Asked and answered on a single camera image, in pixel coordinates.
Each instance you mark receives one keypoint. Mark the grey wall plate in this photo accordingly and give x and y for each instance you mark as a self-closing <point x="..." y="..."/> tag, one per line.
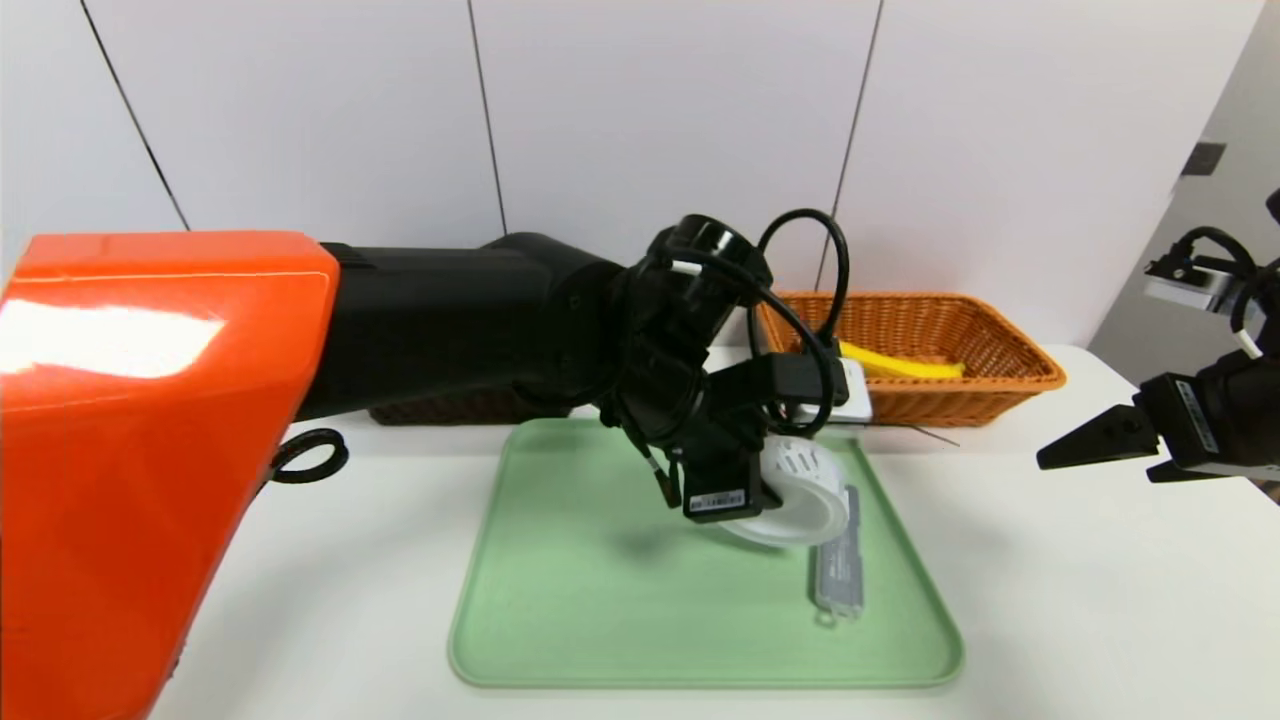
<point x="1203" y="159"/>

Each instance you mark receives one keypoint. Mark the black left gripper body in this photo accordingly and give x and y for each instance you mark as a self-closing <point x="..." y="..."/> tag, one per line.
<point x="718" y="500"/>

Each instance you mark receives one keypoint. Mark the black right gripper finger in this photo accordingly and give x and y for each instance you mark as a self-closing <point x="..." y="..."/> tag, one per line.
<point x="1180" y="473"/>
<point x="1110" y="440"/>

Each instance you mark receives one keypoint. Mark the orange and black left arm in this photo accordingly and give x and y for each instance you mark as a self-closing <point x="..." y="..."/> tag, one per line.
<point x="150" y="400"/>

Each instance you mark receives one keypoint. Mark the yellow banana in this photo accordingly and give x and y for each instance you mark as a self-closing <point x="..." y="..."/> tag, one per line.
<point x="900" y="365"/>

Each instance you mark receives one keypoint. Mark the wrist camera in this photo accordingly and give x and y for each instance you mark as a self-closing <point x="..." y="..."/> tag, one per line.
<point x="1190" y="285"/>
<point x="850" y="395"/>

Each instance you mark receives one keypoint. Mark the dark brown wicker basket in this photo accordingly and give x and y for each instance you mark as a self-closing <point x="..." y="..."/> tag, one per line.
<point x="450" y="408"/>

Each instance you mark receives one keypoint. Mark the light green plastic tray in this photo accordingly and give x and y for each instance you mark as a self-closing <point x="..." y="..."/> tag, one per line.
<point x="600" y="600"/>

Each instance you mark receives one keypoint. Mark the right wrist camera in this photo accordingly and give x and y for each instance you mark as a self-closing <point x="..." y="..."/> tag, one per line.
<point x="1190" y="285"/>

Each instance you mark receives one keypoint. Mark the clear plastic pen case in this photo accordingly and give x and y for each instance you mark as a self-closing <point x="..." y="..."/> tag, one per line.
<point x="840" y="570"/>

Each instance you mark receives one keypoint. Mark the orange wicker basket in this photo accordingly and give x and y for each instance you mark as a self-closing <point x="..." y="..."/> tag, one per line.
<point x="980" y="350"/>

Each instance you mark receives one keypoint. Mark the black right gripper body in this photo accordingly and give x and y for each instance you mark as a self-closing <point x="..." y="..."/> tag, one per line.
<point x="1192" y="420"/>

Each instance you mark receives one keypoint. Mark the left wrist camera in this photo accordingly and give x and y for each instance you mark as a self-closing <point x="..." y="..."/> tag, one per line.
<point x="850" y="395"/>

